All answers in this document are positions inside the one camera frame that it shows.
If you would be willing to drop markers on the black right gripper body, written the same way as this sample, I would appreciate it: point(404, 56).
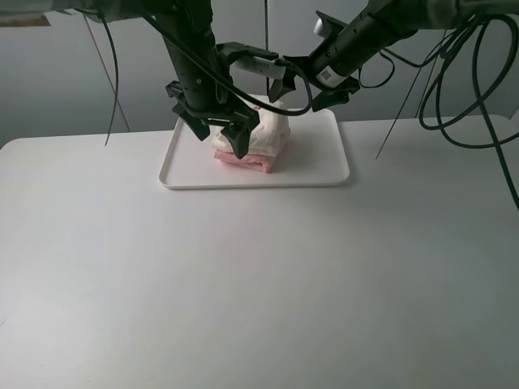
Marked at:
point(332, 63)

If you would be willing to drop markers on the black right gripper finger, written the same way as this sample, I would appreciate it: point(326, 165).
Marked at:
point(327, 99)
point(282, 86)

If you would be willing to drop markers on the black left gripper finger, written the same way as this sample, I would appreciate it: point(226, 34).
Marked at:
point(199, 129)
point(239, 136)

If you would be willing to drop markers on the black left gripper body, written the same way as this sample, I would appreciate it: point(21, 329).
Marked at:
point(202, 97)

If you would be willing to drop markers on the cream white terry towel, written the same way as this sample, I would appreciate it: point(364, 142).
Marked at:
point(267, 139)

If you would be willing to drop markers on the pink terry towel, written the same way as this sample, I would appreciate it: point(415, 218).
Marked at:
point(258, 162)

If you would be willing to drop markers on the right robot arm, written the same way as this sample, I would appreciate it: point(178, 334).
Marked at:
point(438, 14)

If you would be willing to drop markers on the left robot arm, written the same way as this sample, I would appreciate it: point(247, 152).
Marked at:
point(105, 12)

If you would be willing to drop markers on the white rectangular plastic tray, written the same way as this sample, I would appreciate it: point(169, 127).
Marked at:
point(314, 156)

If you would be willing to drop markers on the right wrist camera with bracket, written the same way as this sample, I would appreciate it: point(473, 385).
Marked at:
point(328, 27)

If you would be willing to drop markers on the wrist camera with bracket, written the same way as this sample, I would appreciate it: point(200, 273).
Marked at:
point(252, 59)
point(328, 27)

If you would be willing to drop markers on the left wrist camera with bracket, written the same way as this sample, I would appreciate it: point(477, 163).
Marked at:
point(252, 59)

